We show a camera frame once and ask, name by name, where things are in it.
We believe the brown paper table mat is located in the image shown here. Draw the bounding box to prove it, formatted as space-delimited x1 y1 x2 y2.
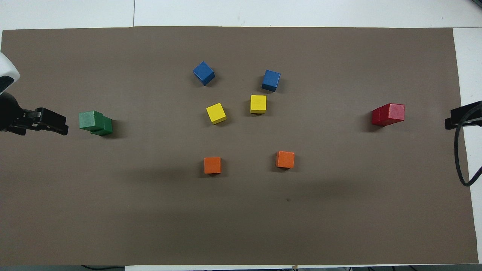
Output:
0 26 479 266

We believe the red wooden cube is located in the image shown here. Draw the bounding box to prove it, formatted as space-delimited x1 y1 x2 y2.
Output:
371 108 386 127
378 103 406 125

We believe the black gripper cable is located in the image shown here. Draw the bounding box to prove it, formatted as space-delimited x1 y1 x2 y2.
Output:
453 111 482 187

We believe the green wooden cube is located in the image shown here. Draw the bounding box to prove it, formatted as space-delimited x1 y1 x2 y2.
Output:
90 116 114 137
79 111 104 132

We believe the yellow wooden cube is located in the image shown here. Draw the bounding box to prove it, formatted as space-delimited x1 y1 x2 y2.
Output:
250 95 267 114
206 103 227 125

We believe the orange wooden cube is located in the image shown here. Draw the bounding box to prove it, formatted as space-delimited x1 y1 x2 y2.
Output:
204 157 222 175
276 151 295 169

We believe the blue wooden cube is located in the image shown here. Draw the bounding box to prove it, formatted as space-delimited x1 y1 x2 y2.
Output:
261 70 281 92
193 61 215 86

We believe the thin black floor cable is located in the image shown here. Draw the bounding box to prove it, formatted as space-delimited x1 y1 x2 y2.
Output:
81 265 125 271

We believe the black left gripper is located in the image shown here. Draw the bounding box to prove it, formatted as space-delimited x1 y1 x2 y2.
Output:
0 91 69 136

